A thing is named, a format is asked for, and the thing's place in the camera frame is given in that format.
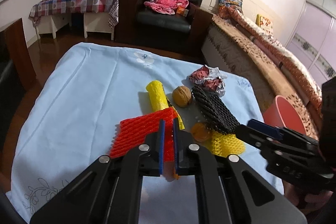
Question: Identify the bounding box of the pale pink wardrobe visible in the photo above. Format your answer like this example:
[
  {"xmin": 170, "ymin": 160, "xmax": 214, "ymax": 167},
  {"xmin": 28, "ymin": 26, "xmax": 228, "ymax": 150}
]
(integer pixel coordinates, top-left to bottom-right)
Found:
[{"xmin": 285, "ymin": 0, "xmax": 336, "ymax": 80}]

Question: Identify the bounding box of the person's right hand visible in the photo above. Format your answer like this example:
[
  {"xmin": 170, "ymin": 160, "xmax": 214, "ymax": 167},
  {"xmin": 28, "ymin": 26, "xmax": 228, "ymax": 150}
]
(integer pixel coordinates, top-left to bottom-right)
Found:
[{"xmin": 285, "ymin": 179, "xmax": 336, "ymax": 211}]

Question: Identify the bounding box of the black leather armchair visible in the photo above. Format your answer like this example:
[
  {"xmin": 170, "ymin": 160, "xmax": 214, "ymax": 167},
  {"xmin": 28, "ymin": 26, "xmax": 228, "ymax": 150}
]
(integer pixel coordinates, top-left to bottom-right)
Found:
[{"xmin": 115, "ymin": 0, "xmax": 214, "ymax": 54}]

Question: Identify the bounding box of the yellow foam net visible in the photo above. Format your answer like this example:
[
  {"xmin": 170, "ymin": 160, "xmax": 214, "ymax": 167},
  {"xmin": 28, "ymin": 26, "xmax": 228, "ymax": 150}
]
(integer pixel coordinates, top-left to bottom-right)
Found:
[
  {"xmin": 207, "ymin": 131, "xmax": 246, "ymax": 156},
  {"xmin": 146, "ymin": 80, "xmax": 170, "ymax": 112}
]

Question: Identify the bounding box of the brown walnut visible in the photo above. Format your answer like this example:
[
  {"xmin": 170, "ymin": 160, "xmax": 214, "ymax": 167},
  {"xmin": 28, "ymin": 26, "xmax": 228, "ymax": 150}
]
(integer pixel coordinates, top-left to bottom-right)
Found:
[{"xmin": 172, "ymin": 86, "xmax": 194, "ymax": 107}]

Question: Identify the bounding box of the white side table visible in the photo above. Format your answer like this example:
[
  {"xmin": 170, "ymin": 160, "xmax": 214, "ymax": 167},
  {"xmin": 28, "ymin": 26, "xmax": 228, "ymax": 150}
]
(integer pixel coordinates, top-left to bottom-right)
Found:
[{"xmin": 37, "ymin": 13, "xmax": 116, "ymax": 41}]

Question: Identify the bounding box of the red foam fruit net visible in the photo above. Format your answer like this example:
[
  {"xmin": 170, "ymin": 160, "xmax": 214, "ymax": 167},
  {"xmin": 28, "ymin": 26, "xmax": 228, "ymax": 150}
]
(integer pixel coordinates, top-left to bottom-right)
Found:
[{"xmin": 110, "ymin": 106, "xmax": 179, "ymax": 163}]

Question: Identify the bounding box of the pink plastic bucket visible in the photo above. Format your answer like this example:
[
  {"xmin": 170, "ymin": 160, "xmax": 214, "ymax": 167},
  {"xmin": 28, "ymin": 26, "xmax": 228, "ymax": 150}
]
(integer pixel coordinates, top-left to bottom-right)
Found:
[{"xmin": 262, "ymin": 95, "xmax": 306, "ymax": 135}]

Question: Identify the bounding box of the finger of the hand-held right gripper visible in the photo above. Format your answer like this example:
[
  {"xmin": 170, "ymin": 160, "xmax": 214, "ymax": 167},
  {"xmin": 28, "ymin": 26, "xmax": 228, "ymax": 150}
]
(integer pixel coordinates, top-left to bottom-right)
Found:
[
  {"xmin": 247, "ymin": 119, "xmax": 319, "ymax": 151},
  {"xmin": 234, "ymin": 124, "xmax": 323, "ymax": 161}
]

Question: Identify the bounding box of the crumpled red white paper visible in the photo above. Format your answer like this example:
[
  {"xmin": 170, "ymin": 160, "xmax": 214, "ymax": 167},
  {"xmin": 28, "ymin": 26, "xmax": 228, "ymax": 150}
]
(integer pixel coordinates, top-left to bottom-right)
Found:
[{"xmin": 189, "ymin": 65, "xmax": 227, "ymax": 97}]

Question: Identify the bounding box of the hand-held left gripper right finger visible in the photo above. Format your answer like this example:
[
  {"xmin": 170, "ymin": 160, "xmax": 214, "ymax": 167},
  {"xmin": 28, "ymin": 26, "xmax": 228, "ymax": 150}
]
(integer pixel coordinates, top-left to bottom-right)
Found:
[{"xmin": 173, "ymin": 118, "xmax": 307, "ymax": 224}]

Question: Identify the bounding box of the pink dotted garment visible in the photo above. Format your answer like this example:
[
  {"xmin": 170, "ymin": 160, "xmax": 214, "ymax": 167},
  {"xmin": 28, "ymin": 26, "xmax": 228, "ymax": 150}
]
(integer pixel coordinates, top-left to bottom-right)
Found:
[{"xmin": 144, "ymin": 0, "xmax": 189, "ymax": 15}]

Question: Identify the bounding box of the yellow floral pillow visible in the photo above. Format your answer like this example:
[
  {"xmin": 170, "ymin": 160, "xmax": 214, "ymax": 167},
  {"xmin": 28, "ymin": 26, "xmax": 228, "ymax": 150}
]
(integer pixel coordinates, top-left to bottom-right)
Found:
[{"xmin": 256, "ymin": 14, "xmax": 274, "ymax": 28}]

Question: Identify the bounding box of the checkered tablecloth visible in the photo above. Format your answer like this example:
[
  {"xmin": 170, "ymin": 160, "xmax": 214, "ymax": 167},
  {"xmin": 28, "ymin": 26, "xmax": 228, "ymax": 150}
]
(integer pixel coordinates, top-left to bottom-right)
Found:
[{"xmin": 29, "ymin": 0, "xmax": 120, "ymax": 29}]

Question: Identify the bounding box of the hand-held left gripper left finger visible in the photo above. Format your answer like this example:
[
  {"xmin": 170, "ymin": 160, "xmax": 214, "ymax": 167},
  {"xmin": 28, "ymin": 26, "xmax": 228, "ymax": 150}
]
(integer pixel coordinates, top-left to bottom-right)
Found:
[{"xmin": 29, "ymin": 120, "xmax": 166, "ymax": 224}]

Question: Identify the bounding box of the orange dotted floral quilt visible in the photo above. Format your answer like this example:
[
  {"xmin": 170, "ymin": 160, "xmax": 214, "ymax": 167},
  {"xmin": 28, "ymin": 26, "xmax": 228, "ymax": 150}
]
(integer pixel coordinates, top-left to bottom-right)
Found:
[{"xmin": 228, "ymin": 6, "xmax": 323, "ymax": 109}]

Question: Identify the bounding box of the black foam fruit net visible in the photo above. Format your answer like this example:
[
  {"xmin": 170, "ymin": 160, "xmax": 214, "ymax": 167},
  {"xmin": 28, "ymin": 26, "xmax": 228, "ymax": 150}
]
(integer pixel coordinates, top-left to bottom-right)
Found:
[{"xmin": 192, "ymin": 85, "xmax": 240, "ymax": 135}]

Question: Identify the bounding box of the colourful patterned pillow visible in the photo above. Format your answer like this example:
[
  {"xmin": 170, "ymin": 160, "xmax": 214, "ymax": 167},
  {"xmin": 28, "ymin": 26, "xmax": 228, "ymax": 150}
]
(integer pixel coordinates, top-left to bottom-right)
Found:
[{"xmin": 218, "ymin": 0, "xmax": 243, "ymax": 14}]

